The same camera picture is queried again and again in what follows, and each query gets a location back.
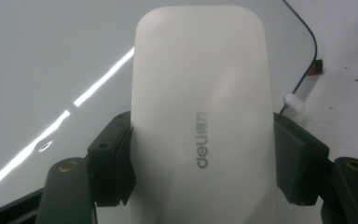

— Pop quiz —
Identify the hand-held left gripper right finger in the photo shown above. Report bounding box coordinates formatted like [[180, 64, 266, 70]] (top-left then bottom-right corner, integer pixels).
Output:
[[272, 111, 334, 205]]

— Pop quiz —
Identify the black whiteboard stand foot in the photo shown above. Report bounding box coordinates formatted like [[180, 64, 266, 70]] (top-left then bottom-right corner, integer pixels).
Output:
[[309, 59, 324, 76]]

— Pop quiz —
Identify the white whiteboard support clip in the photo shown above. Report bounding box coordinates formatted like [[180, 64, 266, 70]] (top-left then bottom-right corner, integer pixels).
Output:
[[283, 92, 306, 115]]

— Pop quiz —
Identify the white whiteboard with red scribble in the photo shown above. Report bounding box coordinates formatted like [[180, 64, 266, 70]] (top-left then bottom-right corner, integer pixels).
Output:
[[0, 0, 320, 216]]

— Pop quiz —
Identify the white whiteboard eraser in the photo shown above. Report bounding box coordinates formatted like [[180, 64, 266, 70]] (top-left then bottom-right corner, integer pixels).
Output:
[[129, 4, 279, 224]]

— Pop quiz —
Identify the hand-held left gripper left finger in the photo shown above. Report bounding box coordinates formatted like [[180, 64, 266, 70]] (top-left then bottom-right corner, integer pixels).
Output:
[[87, 110, 137, 207]]

